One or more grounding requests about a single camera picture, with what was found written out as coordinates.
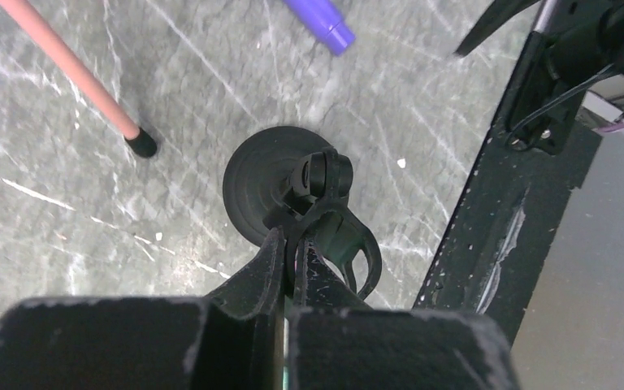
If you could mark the black round-base mic stand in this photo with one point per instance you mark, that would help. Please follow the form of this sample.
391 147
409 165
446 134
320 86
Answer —
291 178

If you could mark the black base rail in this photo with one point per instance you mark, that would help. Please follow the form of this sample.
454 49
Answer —
506 219

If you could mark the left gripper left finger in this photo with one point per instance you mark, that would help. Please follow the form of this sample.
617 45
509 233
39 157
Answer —
231 338

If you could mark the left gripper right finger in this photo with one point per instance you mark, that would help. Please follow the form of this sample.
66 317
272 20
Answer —
336 341

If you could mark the purple toy microphone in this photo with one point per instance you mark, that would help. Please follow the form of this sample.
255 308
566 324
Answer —
325 22

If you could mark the pink music stand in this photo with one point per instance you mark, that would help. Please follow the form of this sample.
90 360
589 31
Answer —
32 22

